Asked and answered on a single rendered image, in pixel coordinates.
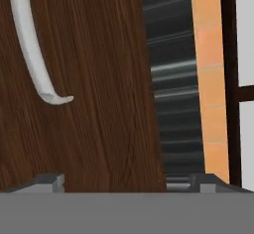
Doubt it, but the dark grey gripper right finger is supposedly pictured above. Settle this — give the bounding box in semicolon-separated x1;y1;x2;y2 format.
189;173;254;194

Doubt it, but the dark wood drawer front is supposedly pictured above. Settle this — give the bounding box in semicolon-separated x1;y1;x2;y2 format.
0;0;168;193

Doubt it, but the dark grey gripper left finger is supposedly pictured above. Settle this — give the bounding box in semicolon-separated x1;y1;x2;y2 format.
0;173;65;193

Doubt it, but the white curved drawer handle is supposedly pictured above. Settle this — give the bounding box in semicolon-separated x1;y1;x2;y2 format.
8;0;75;106

